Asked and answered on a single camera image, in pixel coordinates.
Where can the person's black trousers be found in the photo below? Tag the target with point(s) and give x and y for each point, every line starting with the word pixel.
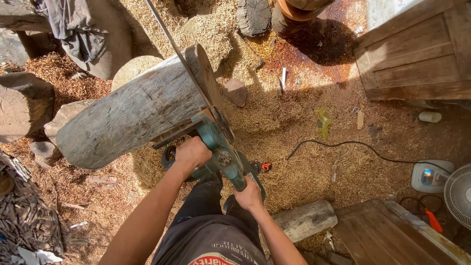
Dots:
pixel 209 200

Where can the large grey wood block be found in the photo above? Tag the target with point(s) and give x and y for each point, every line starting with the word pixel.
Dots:
pixel 24 105

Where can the small wooden stick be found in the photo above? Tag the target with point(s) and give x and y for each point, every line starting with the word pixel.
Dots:
pixel 360 118

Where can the person's left hand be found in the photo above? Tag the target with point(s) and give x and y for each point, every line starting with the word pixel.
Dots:
pixel 191 152

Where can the large grey wooden log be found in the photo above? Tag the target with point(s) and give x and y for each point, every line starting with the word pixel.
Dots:
pixel 136 110

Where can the brown carved wooden stump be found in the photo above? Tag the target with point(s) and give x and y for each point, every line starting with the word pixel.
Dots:
pixel 298 14

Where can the orange black tape measure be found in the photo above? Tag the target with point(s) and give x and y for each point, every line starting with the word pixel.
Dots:
pixel 263 166

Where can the small pale log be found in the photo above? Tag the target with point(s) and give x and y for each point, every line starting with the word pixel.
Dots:
pixel 305 219

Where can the flat reddish stone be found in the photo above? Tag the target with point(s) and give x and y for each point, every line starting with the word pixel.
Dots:
pixel 235 92

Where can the person's dark printed shirt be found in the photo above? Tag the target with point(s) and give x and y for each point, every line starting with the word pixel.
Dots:
pixel 209 244

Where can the person's right hand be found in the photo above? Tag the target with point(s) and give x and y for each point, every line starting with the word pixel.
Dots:
pixel 248 196

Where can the person's right fingers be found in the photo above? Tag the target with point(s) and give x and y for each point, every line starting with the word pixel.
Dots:
pixel 241 191

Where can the dark round log slice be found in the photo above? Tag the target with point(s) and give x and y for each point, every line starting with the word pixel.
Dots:
pixel 254 16

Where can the brown wooden cabinet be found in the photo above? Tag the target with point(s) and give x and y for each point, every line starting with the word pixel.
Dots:
pixel 415 55

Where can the pile of wood chips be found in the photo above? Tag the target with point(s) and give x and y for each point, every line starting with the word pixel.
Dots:
pixel 25 217

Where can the white electric fan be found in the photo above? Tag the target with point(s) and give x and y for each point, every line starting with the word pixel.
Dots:
pixel 445 184

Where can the round pale log slice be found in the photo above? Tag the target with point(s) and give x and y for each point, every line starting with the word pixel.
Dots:
pixel 134 70

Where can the white plastic cylinder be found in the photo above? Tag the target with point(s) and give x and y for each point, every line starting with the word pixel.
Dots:
pixel 429 116

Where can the person's left fingers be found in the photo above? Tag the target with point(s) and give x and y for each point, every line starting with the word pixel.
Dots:
pixel 203 151

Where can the grey cloth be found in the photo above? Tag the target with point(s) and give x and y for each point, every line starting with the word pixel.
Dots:
pixel 75 27

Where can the brown wooden board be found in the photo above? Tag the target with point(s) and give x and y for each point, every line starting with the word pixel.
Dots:
pixel 390 235

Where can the green plastic scrap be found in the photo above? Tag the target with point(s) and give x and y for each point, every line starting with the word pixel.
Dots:
pixel 323 123

